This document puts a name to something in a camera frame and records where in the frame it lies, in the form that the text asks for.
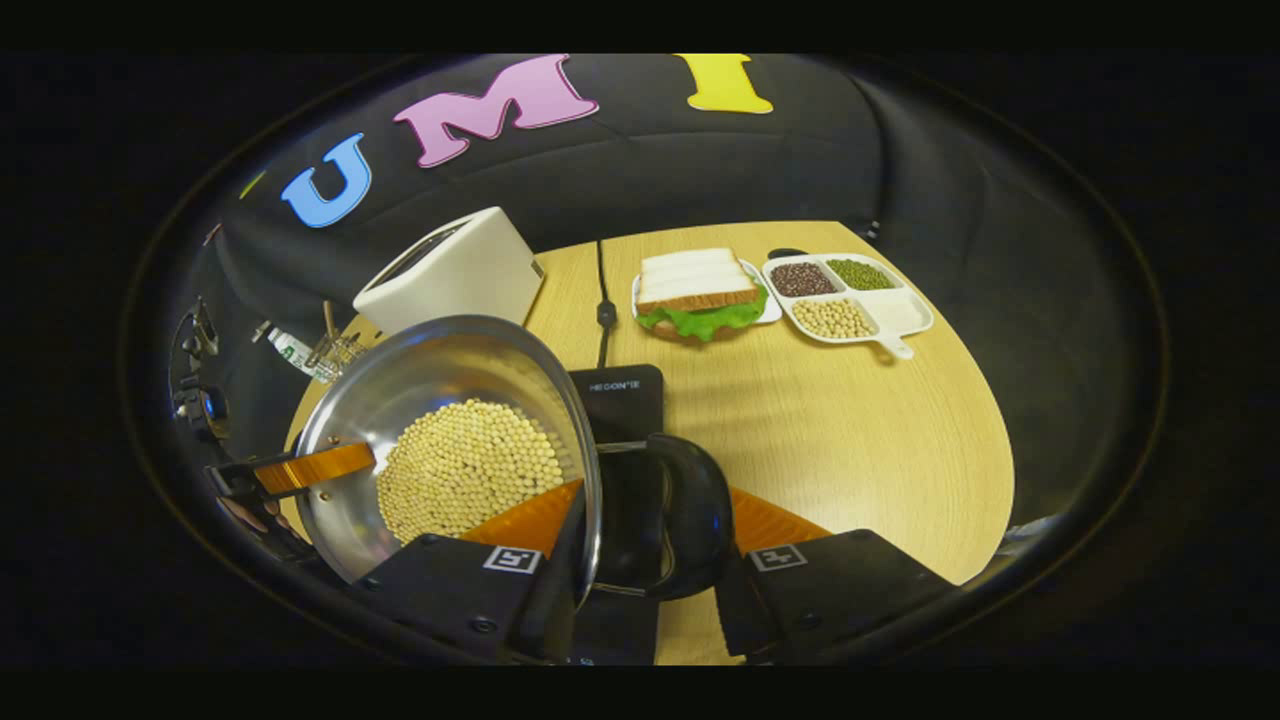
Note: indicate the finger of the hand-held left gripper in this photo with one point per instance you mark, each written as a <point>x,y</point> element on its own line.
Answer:
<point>315,468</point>

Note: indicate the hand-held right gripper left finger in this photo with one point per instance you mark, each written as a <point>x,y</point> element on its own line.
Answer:
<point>555,590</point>

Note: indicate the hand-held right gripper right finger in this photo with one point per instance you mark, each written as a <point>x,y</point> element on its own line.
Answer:
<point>760,610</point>

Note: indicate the black induction cooktop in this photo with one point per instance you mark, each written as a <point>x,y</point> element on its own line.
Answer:
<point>620,400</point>

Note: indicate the white drink bottle green label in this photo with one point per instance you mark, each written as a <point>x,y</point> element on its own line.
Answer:
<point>290,350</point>

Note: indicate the pile of yellow soybeans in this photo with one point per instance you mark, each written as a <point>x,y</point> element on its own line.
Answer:
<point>465,465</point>

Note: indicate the white toaster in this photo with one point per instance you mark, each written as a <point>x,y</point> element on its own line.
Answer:
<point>460,275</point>

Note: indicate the white divided tray of beans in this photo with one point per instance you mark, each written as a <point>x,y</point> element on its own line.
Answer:
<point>900,312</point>

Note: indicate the sandwich with lettuce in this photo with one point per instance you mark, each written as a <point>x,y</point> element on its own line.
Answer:
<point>695,280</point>

